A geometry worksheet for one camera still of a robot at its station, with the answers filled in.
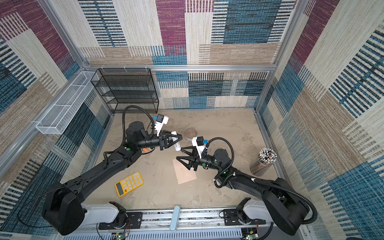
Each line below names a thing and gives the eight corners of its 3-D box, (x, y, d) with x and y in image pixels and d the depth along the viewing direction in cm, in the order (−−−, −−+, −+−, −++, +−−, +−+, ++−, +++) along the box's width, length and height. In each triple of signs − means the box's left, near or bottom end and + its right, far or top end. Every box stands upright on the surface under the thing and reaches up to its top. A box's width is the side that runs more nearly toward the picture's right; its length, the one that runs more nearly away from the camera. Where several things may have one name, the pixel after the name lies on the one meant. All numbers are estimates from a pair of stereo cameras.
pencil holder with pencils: (251, 176, 89) (263, 162, 74) (248, 164, 94) (258, 148, 79) (265, 176, 89) (279, 162, 74) (261, 164, 94) (274, 148, 79)
